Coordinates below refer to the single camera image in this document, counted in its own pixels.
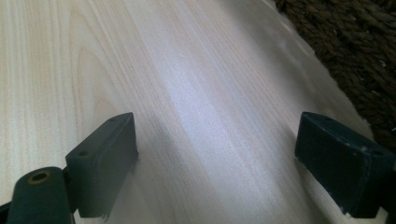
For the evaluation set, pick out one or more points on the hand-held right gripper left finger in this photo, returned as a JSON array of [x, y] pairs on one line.
[[102, 165]]

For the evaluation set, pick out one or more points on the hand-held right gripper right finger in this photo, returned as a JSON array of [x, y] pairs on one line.
[[342, 168]]

